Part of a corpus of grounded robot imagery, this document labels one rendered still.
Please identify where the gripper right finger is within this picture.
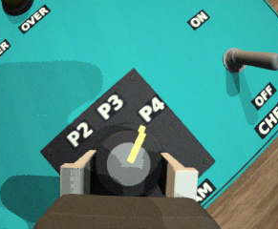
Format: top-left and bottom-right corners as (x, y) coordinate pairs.
(158, 153), (198, 200)

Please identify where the green box-shaped console housing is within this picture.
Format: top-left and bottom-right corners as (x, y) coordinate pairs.
(0, 0), (278, 229)

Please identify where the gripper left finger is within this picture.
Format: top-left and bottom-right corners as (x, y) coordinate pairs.
(60, 150), (98, 196)

